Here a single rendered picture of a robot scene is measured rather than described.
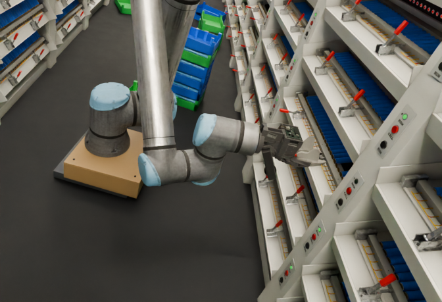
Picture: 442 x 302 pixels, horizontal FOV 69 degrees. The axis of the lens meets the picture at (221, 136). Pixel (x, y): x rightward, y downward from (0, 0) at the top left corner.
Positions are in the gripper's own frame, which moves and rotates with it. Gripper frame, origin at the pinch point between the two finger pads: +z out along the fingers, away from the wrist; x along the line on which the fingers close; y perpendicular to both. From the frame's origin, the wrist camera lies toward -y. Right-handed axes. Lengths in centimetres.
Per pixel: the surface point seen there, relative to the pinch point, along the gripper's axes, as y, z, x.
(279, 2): 13, 4, 120
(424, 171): 17.4, 11.1, -20.3
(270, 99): -25, 6, 77
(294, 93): -5, 5, 50
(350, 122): 12.3, 5.2, 3.6
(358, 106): 13.9, 9.7, 10.8
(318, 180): -7.7, 3.4, -0.6
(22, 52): -38, -125, 93
